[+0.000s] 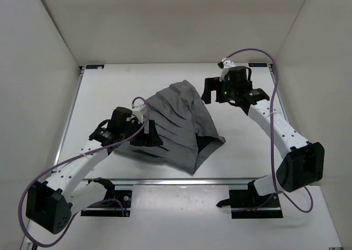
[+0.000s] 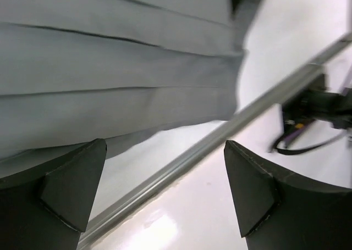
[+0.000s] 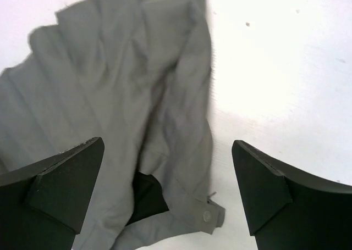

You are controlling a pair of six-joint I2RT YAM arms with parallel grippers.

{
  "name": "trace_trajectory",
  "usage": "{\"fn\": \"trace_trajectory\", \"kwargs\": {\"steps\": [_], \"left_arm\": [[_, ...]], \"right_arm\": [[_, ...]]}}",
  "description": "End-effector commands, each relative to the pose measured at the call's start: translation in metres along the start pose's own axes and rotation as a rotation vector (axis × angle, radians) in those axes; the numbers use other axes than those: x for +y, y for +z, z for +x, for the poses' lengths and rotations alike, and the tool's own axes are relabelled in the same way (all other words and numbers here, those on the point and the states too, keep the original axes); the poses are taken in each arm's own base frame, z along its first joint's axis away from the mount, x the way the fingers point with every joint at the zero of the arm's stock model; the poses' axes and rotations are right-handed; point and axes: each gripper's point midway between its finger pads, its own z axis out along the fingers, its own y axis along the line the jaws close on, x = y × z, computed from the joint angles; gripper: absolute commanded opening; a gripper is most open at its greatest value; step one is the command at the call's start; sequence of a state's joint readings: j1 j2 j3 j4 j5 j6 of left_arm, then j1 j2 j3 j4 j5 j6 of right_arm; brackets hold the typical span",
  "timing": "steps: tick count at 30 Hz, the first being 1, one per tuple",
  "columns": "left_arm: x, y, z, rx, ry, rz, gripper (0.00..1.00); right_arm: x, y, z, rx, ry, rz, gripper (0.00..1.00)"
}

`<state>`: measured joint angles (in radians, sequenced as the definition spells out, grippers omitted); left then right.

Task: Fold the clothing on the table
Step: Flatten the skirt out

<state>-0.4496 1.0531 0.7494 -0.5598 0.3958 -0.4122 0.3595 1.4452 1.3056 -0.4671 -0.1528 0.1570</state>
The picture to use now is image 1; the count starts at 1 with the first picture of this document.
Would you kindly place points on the blue corner label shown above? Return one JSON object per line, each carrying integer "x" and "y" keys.
{"x": 257, "y": 65}
{"x": 95, "y": 66}

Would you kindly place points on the grey pleated skirt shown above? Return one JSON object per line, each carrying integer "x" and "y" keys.
{"x": 185, "y": 127}

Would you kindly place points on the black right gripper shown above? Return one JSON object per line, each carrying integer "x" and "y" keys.
{"x": 212, "y": 84}

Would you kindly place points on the left blue corner label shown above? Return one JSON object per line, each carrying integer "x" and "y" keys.
{"x": 95, "y": 66}

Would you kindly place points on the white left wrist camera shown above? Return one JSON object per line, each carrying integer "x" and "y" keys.
{"x": 139, "y": 111}

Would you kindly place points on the aluminium front table rail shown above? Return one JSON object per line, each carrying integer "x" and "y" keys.
{"x": 181, "y": 182}

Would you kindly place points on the right blue corner label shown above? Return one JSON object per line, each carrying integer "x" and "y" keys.
{"x": 257, "y": 65}

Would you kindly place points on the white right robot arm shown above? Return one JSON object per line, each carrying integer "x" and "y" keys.
{"x": 302, "y": 161}

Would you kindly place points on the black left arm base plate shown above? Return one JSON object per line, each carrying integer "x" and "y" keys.
{"x": 113, "y": 208}

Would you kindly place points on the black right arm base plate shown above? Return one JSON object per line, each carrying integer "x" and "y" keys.
{"x": 246, "y": 206}

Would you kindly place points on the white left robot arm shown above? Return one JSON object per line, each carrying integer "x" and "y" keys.
{"x": 53, "y": 202}

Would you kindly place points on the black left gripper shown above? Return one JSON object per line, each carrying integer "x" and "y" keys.
{"x": 151, "y": 138}

